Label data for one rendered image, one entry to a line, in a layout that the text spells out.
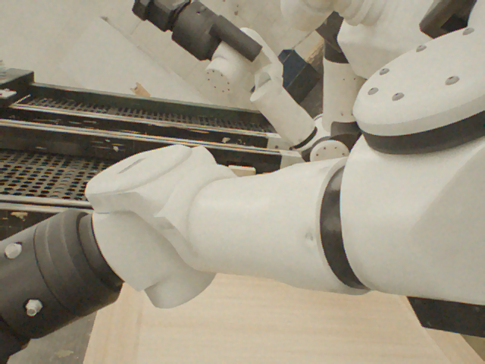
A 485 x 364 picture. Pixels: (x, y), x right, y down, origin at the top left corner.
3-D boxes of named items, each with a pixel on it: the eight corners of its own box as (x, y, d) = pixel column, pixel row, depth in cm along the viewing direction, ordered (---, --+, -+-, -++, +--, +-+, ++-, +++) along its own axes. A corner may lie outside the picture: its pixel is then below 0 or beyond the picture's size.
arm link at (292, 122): (258, 98, 98) (312, 159, 105) (254, 120, 89) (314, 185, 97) (298, 67, 93) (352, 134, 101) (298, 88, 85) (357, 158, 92)
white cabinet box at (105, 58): (268, 156, 471) (96, 14, 405) (232, 198, 481) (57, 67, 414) (258, 141, 528) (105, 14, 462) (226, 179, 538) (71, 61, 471)
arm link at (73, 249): (92, 356, 37) (221, 294, 37) (16, 246, 34) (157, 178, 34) (115, 285, 48) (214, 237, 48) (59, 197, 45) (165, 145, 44)
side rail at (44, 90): (267, 136, 228) (271, 114, 225) (29, 108, 209) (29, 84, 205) (264, 132, 236) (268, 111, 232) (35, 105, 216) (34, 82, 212)
